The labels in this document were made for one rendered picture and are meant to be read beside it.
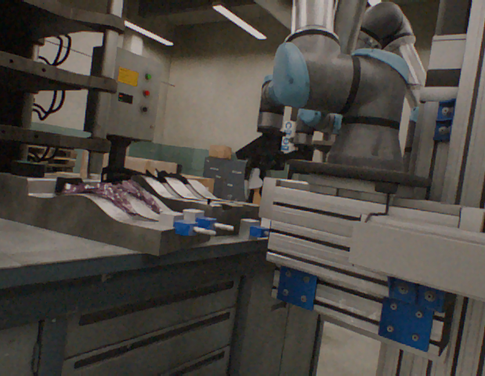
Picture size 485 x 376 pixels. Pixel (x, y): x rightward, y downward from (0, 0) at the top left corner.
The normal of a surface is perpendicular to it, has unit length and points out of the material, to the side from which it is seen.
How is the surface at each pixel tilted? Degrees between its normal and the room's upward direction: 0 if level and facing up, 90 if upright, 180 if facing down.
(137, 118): 90
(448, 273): 90
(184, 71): 90
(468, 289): 90
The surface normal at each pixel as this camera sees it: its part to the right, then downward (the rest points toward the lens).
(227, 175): -0.51, -0.04
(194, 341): 0.79, 0.14
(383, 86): 0.14, 0.07
